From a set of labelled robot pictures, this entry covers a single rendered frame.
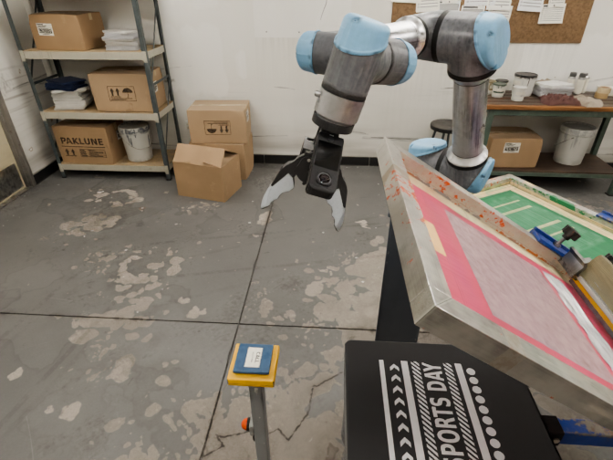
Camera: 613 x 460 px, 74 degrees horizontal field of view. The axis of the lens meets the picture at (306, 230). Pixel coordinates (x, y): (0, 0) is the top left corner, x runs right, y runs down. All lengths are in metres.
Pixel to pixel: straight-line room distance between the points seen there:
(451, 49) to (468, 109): 0.17
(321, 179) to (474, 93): 0.61
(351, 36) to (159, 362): 2.23
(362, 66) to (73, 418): 2.25
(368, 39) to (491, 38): 0.46
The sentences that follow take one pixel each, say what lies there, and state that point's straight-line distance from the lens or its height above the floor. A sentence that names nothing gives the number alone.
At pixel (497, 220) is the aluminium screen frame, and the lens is 1.13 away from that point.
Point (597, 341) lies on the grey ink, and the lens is 1.01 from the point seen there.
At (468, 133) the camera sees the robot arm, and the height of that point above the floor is 1.52.
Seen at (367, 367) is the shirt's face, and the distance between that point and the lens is 1.22.
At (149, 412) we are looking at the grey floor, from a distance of 2.40.
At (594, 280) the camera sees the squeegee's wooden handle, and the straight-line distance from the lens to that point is 1.19.
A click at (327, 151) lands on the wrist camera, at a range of 0.67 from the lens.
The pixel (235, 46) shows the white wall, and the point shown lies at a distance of 4.60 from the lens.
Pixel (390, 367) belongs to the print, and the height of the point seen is 0.95.
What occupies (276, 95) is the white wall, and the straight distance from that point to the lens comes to 4.63.
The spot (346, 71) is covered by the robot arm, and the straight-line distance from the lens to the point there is 0.65.
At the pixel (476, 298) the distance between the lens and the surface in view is 0.71.
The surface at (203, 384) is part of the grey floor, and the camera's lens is 2.43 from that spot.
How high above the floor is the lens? 1.88
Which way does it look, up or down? 32 degrees down
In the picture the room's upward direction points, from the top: straight up
